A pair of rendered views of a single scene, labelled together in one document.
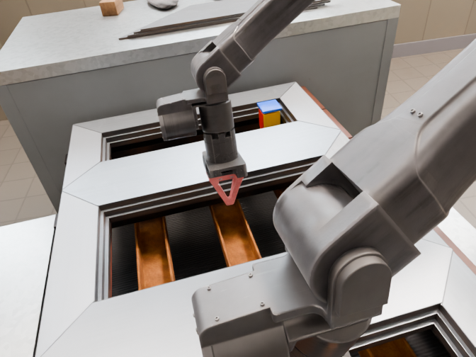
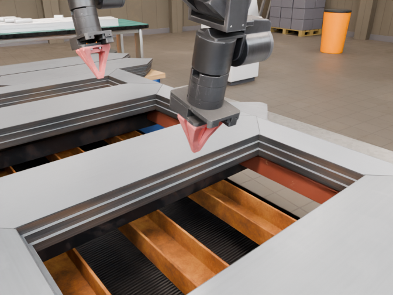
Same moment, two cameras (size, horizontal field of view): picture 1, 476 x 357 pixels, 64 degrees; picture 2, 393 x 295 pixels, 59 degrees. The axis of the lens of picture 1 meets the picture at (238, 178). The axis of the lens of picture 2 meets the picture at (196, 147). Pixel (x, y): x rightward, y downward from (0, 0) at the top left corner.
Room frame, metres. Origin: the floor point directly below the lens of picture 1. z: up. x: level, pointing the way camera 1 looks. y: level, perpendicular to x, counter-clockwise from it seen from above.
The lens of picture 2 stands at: (1.02, -0.24, 1.20)
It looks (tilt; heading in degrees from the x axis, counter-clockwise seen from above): 25 degrees down; 151
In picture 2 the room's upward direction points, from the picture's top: straight up
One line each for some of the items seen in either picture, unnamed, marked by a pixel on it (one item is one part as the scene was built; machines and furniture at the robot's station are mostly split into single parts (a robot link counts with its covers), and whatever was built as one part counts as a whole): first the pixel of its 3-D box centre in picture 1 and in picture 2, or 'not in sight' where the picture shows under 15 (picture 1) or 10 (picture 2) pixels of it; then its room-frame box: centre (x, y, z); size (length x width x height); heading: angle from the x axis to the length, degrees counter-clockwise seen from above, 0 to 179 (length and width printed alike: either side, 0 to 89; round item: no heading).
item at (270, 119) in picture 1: (270, 136); not in sight; (1.02, -0.11, 0.78); 0.05 x 0.05 x 0.19; 11
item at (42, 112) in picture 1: (226, 172); not in sight; (1.21, 0.04, 0.50); 1.30 x 0.04 x 1.01; 101
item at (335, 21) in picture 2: not in sight; (334, 31); (-3.66, 5.29, 0.37); 0.48 x 0.47 x 0.74; 6
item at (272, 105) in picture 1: (269, 108); not in sight; (1.02, -0.11, 0.88); 0.06 x 0.06 x 0.02; 11
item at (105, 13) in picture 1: (112, 5); not in sight; (1.58, 0.41, 1.07); 0.10 x 0.06 x 0.05; 176
